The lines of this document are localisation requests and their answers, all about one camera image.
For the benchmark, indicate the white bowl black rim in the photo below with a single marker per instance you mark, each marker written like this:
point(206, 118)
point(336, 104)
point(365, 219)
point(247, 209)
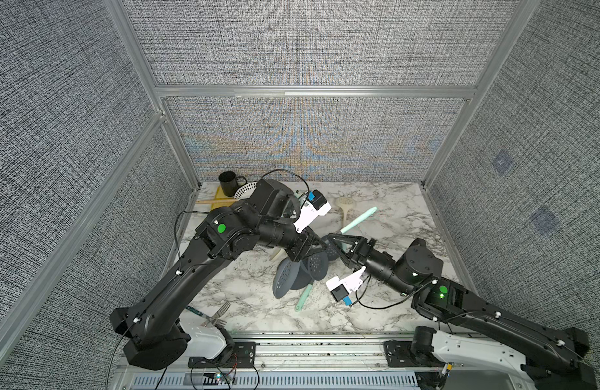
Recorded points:
point(246, 190)

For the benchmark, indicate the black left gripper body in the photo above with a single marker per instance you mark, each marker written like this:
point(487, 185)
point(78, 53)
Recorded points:
point(297, 244)

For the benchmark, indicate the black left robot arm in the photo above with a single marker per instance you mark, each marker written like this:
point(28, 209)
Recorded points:
point(272, 216)

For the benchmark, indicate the grey utensil rack stand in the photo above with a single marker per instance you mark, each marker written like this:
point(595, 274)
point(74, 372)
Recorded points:
point(291, 276)

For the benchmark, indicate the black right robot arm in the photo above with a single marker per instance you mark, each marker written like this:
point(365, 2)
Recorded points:
point(540, 356)

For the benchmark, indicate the grey skimmer back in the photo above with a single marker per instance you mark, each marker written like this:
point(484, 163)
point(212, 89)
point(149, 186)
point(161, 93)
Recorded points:
point(331, 249)

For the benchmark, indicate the grey skimmer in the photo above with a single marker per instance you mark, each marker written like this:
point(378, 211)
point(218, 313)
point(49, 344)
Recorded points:
point(317, 265)
point(331, 249)

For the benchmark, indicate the cream slotted spatula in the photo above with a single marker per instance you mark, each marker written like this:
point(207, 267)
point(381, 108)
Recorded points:
point(346, 204)

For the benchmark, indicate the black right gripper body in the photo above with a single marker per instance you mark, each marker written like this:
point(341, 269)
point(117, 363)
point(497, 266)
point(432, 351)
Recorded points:
point(361, 253)

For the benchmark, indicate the wooden handled white spatula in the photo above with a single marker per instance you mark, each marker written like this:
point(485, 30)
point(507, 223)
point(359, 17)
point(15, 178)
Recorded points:
point(212, 200)

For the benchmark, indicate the yellow tray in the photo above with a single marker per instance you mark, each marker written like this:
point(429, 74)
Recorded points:
point(219, 194)

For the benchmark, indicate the cream skimmer mint handle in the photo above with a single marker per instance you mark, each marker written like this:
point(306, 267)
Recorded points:
point(303, 298)

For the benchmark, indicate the black mug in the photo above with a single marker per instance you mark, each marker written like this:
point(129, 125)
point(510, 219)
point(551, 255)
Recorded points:
point(230, 182)

